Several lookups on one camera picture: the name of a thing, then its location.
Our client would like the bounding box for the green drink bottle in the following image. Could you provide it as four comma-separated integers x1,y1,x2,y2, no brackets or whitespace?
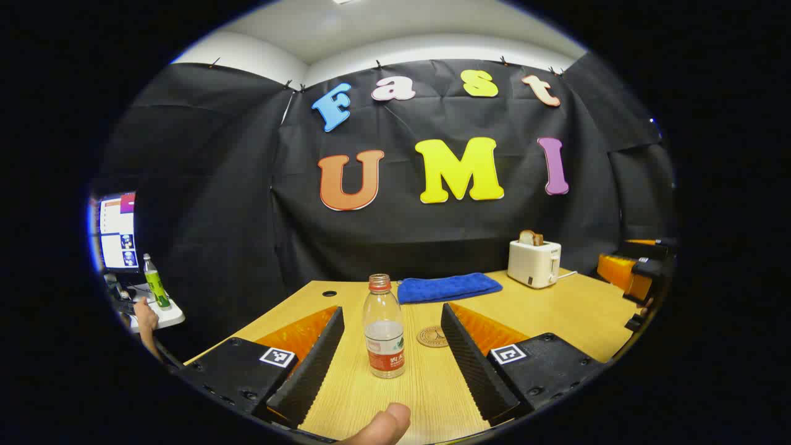
143,253,172,311

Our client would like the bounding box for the clear plastic water bottle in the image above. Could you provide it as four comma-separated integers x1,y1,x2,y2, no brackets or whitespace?
362,274,406,379

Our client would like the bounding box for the computer monitor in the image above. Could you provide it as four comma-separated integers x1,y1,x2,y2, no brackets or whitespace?
98,192,138,273

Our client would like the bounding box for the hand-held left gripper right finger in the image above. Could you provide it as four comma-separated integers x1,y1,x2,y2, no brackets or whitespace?
440,302,607,427

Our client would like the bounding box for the white side desk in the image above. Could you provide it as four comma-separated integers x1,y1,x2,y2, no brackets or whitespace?
127,281,186,334

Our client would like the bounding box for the blue folded towel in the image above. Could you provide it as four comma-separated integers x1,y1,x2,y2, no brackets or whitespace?
397,273,503,305

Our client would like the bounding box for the white toaster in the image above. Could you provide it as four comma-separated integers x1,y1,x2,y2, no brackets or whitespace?
507,240,562,289

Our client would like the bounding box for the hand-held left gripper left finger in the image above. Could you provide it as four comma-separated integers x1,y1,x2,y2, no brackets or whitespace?
176,305,345,430

